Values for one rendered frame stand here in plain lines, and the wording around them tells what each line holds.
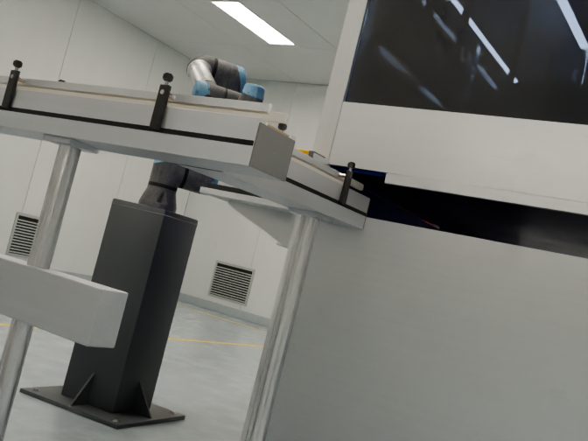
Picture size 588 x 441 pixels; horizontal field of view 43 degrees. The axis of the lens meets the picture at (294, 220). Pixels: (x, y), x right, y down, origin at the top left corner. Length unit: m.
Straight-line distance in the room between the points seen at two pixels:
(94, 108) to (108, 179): 7.18
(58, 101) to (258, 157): 0.56
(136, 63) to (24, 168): 1.86
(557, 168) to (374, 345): 0.67
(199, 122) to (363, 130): 0.86
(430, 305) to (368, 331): 0.19
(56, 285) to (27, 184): 6.49
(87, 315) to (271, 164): 0.49
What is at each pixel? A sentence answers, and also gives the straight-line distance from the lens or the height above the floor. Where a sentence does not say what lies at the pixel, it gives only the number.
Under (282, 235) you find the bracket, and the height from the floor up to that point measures 0.78.
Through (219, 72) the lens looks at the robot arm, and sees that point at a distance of 3.04.
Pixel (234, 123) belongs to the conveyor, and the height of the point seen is 0.92.
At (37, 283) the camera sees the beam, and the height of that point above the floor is 0.52.
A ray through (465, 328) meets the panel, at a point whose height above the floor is 0.64.
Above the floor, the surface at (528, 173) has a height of 1.07.
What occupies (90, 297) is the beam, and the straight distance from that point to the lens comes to 1.60.
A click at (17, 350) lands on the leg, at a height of 0.36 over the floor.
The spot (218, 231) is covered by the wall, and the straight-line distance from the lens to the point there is 9.47.
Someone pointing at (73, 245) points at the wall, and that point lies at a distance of 8.67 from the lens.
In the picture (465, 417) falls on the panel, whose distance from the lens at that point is 2.01.
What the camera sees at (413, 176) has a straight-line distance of 2.13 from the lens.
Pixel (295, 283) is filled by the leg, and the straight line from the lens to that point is 1.99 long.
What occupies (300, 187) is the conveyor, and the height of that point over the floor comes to 0.88.
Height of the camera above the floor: 0.67
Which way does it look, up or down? 4 degrees up
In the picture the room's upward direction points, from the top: 14 degrees clockwise
